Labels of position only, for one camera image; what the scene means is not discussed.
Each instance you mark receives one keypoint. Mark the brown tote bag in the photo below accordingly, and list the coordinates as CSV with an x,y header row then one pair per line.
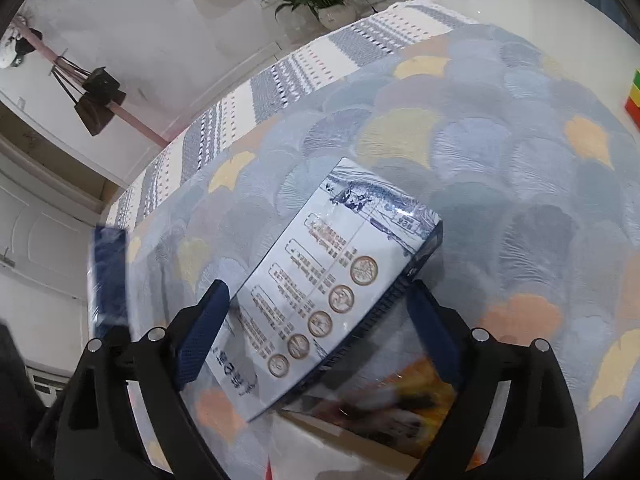
x,y
97,112

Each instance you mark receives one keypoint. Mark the striped grey white rug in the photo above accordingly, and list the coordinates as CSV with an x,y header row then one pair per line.
x,y
320,60

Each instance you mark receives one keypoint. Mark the white box with round icons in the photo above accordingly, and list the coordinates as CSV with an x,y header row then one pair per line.
x,y
320,270

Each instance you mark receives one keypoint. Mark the panda wall clock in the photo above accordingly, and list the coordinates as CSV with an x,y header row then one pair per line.
x,y
17,47

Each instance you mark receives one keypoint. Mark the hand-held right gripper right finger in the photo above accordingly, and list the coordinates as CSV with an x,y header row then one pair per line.
x,y
440,330

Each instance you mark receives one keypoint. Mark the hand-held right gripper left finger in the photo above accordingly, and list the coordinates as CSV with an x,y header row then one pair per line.
x,y
197,340

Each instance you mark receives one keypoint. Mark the pink coat rack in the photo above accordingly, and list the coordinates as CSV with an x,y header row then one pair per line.
x,y
135,122

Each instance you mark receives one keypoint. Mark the white plant pot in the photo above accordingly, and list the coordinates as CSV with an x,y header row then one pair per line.
x,y
337,16

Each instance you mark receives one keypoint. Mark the black shoulder bag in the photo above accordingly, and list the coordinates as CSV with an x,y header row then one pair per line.
x,y
102,81

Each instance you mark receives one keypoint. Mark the colourful puzzle cube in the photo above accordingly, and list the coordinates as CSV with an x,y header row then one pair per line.
x,y
634,100

